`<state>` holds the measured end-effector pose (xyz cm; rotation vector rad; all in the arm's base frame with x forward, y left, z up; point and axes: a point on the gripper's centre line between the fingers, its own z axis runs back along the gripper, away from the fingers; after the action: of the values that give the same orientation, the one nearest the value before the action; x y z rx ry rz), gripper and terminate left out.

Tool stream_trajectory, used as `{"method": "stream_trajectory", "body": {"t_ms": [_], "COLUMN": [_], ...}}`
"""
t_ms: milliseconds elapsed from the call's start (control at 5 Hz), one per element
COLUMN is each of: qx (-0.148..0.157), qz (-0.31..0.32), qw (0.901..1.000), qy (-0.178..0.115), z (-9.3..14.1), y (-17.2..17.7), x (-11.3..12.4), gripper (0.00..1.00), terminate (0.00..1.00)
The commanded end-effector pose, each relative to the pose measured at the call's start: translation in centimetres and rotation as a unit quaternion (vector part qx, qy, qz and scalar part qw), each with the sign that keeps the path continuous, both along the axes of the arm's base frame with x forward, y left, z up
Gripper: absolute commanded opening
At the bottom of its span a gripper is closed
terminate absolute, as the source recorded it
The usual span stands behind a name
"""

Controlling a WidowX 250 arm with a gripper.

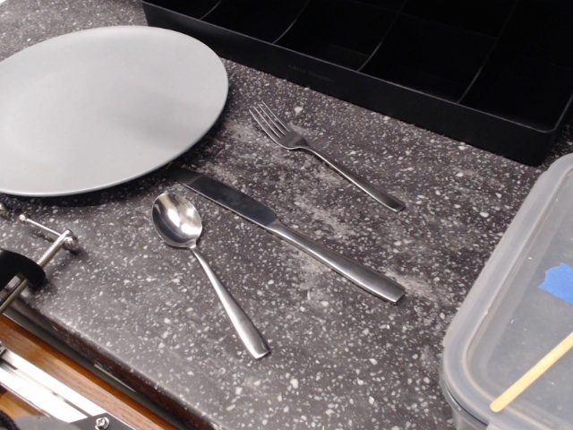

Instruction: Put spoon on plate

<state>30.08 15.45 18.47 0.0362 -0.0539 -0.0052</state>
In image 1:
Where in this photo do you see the silver metal spoon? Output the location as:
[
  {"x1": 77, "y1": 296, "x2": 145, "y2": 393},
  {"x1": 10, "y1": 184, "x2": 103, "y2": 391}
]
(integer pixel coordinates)
[{"x1": 151, "y1": 193, "x2": 270, "y2": 359}]

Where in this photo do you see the grey round plate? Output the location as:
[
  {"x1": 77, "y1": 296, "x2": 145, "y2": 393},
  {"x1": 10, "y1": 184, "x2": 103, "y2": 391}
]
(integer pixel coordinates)
[{"x1": 1, "y1": 26, "x2": 228, "y2": 197}]

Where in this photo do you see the silver metal knife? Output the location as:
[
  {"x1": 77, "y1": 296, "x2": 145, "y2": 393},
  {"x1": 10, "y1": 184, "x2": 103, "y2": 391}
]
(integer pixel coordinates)
[{"x1": 167, "y1": 168, "x2": 405, "y2": 304}]

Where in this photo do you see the silver metal fork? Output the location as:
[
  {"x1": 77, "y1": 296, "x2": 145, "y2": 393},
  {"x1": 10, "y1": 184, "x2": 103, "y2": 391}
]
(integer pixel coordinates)
[{"x1": 249, "y1": 102, "x2": 406, "y2": 213}]

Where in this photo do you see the black cutlery organizer tray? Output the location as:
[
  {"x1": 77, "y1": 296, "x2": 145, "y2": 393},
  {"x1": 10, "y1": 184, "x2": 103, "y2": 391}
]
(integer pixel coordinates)
[{"x1": 143, "y1": 1, "x2": 572, "y2": 166}]

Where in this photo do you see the clear plastic storage container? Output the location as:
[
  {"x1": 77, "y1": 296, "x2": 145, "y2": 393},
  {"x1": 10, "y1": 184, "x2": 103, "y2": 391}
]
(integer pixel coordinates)
[{"x1": 440, "y1": 155, "x2": 572, "y2": 429}]

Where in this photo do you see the metal clamp with black pad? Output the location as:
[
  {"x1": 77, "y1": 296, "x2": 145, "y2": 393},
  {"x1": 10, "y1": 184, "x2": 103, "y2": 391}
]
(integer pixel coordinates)
[{"x1": 1, "y1": 213, "x2": 79, "y2": 314}]

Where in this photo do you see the blue tape piece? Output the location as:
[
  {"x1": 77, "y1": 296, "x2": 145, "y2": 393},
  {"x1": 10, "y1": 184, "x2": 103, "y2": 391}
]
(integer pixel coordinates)
[{"x1": 540, "y1": 263, "x2": 573, "y2": 303}]

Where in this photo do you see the wooden stick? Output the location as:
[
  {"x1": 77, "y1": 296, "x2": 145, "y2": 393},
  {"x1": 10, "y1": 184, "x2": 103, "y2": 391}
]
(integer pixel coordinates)
[{"x1": 490, "y1": 333, "x2": 572, "y2": 413}]

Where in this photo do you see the wooden and metal rail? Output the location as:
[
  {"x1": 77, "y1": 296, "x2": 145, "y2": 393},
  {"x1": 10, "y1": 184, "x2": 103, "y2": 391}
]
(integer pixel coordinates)
[{"x1": 1, "y1": 314, "x2": 184, "y2": 429}]

